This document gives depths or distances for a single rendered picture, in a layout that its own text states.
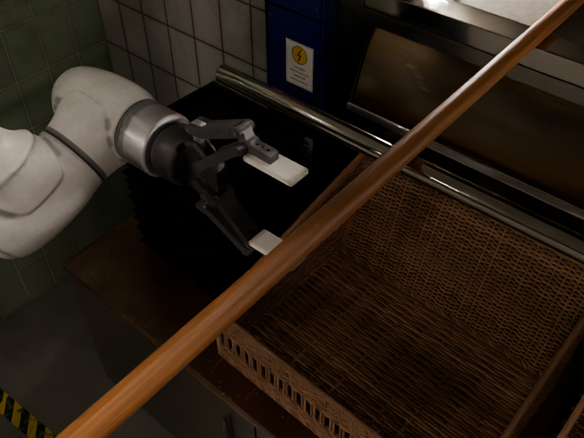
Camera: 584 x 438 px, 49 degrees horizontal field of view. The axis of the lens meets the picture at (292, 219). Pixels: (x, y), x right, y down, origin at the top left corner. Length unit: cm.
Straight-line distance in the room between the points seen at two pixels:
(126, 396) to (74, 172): 36
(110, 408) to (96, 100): 43
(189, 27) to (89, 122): 86
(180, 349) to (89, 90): 41
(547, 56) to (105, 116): 69
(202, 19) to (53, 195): 88
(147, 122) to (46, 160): 13
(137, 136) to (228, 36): 80
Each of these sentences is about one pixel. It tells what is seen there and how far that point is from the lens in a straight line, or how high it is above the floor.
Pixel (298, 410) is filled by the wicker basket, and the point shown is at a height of 61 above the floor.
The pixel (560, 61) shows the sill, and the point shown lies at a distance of 114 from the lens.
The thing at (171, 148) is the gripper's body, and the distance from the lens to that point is 81.
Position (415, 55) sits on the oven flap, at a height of 107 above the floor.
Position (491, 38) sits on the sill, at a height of 117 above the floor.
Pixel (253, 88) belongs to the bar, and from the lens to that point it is 100.
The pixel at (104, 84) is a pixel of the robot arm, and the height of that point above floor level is 124.
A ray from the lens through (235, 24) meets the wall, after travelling 157.
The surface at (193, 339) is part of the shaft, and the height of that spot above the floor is 120.
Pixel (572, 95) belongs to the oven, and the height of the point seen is 112.
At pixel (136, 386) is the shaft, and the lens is 61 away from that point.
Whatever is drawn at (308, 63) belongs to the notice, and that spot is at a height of 99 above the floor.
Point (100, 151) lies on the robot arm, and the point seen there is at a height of 119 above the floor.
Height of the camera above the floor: 171
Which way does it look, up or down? 44 degrees down
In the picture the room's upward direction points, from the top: straight up
